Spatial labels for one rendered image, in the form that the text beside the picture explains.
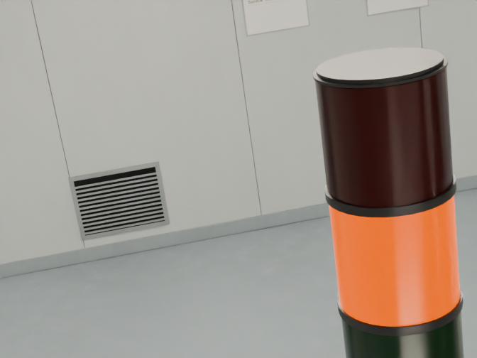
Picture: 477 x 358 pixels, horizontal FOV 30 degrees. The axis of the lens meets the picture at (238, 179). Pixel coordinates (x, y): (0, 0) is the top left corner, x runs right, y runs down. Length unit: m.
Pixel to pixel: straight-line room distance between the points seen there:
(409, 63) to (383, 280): 0.08
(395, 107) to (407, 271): 0.06
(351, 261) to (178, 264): 5.48
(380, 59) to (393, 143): 0.04
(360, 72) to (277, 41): 5.49
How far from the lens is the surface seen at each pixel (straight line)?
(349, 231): 0.34
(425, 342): 0.36
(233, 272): 5.59
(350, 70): 0.33
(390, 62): 0.34
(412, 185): 0.33
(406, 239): 0.34
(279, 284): 5.36
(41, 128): 5.84
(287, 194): 6.10
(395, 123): 0.32
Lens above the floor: 2.43
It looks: 20 degrees down
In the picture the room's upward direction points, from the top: 8 degrees counter-clockwise
